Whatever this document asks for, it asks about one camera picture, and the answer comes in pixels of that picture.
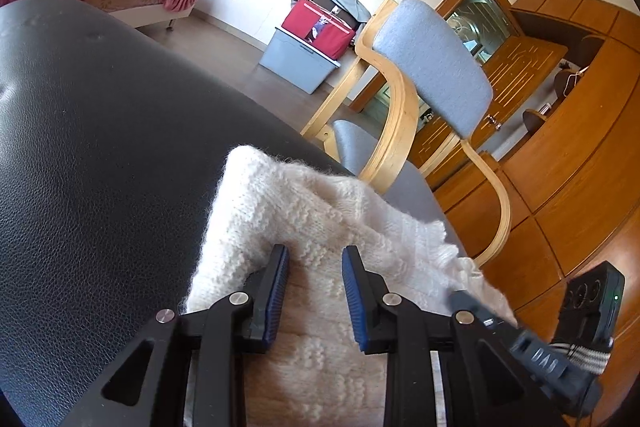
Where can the white knit sweater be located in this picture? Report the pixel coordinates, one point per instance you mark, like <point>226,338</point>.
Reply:
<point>310,217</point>

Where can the dark brown bag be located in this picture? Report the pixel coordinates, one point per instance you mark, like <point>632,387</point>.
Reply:
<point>330,4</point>

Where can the grey plastic storage box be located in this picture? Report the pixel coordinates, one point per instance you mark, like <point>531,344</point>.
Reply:
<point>295,62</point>

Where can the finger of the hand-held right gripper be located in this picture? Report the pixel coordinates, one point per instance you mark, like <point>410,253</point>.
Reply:
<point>485,314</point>

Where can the red fabric storage bag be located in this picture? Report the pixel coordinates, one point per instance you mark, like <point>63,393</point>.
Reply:
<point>315,27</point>

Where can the wooden armchair with grey cushions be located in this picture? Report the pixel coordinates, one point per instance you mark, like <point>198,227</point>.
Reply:
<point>430,57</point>

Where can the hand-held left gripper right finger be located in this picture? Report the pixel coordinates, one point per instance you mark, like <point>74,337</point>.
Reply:
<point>352,304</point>

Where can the open wooden door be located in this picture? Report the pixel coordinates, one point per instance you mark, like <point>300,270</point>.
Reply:
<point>520,72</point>

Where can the glass panel door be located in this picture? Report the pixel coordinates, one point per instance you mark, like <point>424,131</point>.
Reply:
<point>482,7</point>

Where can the wooden wall cabinet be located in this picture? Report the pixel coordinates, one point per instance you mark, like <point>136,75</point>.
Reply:
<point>590,157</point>

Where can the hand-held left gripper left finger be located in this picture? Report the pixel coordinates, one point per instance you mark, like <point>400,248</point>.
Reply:
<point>275,302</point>

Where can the black leather padded bench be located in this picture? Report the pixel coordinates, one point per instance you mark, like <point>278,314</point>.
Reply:
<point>110,147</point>

